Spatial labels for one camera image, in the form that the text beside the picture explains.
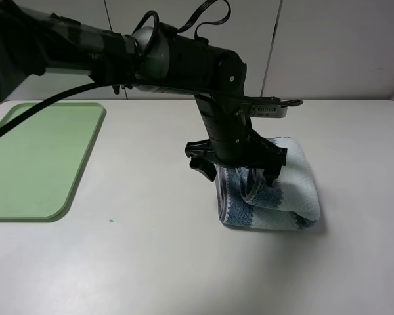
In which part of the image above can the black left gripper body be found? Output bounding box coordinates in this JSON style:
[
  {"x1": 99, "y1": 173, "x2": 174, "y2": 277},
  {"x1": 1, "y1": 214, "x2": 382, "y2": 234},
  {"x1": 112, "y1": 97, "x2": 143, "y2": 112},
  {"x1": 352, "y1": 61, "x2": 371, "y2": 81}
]
[{"x1": 185, "y1": 94, "x2": 287, "y2": 169}]

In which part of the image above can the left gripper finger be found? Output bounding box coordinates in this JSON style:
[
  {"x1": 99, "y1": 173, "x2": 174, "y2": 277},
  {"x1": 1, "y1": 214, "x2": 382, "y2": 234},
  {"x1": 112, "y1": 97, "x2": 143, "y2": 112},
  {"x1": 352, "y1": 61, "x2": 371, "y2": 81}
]
[
  {"x1": 263, "y1": 165, "x2": 281, "y2": 186},
  {"x1": 189, "y1": 157, "x2": 216, "y2": 181}
]

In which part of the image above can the blue white striped towel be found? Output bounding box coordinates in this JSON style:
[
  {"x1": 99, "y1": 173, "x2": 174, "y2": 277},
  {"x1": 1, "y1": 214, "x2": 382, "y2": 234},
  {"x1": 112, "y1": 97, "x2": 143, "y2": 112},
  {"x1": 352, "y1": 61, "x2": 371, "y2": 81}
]
[{"x1": 215, "y1": 136, "x2": 320, "y2": 230}]

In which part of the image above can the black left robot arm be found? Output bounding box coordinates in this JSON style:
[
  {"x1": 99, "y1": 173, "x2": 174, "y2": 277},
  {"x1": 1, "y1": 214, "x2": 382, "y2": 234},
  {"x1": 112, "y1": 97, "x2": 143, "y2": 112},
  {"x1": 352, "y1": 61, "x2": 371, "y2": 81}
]
[{"x1": 0, "y1": 1, "x2": 289, "y2": 185}]

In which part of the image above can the green plastic tray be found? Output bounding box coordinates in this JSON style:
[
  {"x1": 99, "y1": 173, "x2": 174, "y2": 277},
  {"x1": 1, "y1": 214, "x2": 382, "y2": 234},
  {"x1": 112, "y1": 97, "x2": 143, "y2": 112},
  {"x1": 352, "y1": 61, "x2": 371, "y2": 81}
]
[{"x1": 0, "y1": 102, "x2": 106, "y2": 222}]

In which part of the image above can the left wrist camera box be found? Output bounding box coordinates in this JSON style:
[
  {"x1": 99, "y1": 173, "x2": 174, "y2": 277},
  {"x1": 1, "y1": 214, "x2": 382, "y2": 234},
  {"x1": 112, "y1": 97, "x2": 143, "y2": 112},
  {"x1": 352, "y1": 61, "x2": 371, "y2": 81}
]
[{"x1": 244, "y1": 96, "x2": 303, "y2": 118}]

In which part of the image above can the black left camera cable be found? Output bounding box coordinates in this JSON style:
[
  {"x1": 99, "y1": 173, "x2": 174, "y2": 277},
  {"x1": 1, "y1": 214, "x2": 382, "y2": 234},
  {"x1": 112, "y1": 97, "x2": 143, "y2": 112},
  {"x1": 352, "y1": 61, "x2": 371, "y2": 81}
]
[{"x1": 0, "y1": 0, "x2": 232, "y2": 145}]

